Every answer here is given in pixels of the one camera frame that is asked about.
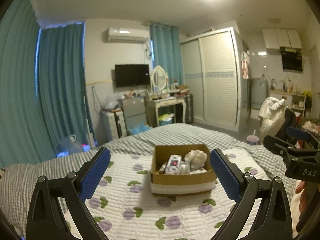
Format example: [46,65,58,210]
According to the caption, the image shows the cream lace fabric hat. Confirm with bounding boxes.
[184,150,207,171]

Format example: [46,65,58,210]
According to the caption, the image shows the floral tissue pack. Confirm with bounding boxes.
[159,154,182,175]

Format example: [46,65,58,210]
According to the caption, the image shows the white face mask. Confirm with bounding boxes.
[180,163,207,175]

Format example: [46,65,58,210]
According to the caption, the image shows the right hand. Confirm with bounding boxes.
[295,181,308,213]

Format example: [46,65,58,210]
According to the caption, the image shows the drink cup with straw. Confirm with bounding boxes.
[246,129,259,145]

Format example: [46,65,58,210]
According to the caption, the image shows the white clothes pile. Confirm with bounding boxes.
[258,97,286,144]

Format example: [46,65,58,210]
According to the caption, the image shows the grey checked bed cover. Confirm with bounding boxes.
[0,122,298,233]

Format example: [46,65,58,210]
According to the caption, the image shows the grey washing machine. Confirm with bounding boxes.
[251,78,268,110]

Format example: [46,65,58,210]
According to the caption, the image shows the black range hood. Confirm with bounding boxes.
[280,47,303,73]

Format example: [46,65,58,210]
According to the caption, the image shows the white floral quilted blanket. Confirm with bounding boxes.
[58,148,298,240]

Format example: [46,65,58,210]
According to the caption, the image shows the clear water jug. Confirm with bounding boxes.
[60,134,83,155]

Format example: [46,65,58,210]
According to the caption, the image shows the hanging pink garment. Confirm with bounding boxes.
[241,51,251,79]

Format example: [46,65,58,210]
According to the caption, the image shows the white sliding door wardrobe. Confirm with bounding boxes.
[180,27,246,132]

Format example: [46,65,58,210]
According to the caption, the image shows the brown cardboard box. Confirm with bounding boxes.
[151,144,217,196]

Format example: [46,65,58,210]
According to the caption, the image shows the white suitcase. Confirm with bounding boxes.
[103,109,127,141]

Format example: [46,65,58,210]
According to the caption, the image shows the teal left window curtain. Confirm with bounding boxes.
[1,0,94,167]

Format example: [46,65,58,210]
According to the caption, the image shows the teal window curtain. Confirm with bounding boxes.
[1,0,94,167]
[150,23,183,85]

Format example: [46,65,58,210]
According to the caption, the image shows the blue plastic bag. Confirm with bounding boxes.
[127,123,152,135]

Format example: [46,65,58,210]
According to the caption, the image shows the white dressing table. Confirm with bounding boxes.
[145,96,186,127]

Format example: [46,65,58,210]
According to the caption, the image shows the white oval vanity mirror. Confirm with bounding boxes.
[151,66,168,92]

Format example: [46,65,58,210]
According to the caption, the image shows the small grey fridge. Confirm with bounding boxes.
[119,97,146,129]

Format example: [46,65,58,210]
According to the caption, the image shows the teal right window curtain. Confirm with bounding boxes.
[150,23,183,85]

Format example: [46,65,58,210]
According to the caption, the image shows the white air conditioner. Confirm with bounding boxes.
[106,27,149,44]

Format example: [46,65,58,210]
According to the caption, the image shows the white kitchen wall cabinets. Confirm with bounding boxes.
[262,28,302,50]

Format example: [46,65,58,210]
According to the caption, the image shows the black wall television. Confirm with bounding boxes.
[114,64,150,88]

